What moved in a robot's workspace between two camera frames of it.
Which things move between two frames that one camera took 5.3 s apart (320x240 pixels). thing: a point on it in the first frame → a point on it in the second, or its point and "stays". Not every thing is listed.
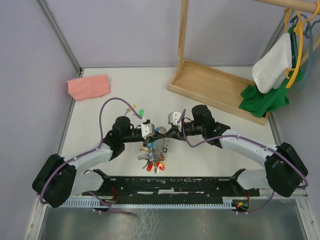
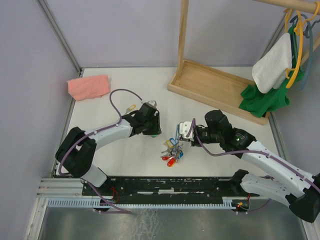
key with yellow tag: x=128 y=109 stays
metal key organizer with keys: x=152 y=153 → x=173 y=149
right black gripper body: x=188 y=128 → x=201 y=133
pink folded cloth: x=89 y=87 stays
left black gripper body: x=145 y=142 → x=152 y=127
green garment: x=257 y=103 stays
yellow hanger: x=299 y=28 stays
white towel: x=270 y=70 stays
